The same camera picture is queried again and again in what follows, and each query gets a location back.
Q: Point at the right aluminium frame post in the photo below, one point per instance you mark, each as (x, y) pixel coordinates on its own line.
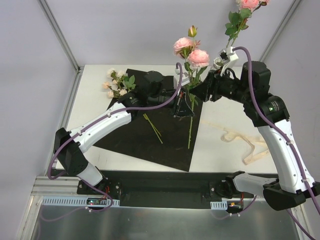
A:
(279, 30)

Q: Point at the right white cable duct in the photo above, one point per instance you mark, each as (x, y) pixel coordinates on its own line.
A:
(225, 205)

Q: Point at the front aluminium rail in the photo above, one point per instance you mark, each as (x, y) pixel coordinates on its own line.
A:
(55, 185)

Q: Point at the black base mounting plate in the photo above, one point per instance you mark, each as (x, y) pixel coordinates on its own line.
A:
(168, 200)

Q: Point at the pink white flower bouquet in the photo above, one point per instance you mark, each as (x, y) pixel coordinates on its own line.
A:
(120, 83)

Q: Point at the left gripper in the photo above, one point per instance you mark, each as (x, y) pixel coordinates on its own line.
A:
(177, 106)

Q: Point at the black wrapping paper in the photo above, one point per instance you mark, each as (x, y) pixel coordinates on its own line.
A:
(161, 139)

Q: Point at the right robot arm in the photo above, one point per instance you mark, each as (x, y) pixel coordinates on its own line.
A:
(270, 116)

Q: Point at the left white cable duct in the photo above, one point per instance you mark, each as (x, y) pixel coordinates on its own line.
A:
(72, 201)

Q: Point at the pink rose stem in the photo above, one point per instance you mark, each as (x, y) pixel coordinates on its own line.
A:
(237, 21)
(196, 60)

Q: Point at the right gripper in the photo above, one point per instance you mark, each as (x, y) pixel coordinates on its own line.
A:
(212, 85)

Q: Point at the white cable duct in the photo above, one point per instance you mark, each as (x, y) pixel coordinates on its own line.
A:
(72, 201)
(225, 205)

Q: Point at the aluminium frame post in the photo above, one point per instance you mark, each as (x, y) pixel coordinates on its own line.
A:
(279, 30)
(59, 34)

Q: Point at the left aluminium frame post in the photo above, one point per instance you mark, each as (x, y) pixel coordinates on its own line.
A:
(59, 34)

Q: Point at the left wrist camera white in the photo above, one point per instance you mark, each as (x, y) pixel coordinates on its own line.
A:
(176, 78)

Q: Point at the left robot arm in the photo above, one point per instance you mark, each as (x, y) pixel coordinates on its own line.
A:
(70, 146)

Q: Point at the white ribbed vase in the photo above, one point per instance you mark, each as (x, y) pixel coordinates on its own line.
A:
(218, 64)

